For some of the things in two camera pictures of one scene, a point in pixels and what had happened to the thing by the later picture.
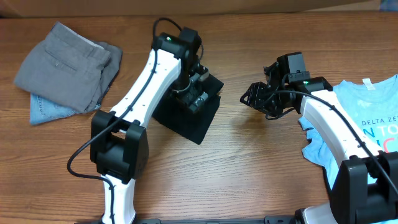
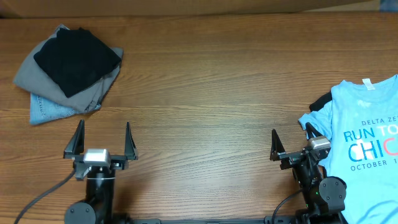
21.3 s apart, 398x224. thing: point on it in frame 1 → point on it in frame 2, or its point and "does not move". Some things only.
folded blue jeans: (42, 109) does not move
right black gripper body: (273, 104) → (291, 160)
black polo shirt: (174, 114) → (75, 59)
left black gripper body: (188, 90) → (119, 163)
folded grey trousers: (69, 71) does not move
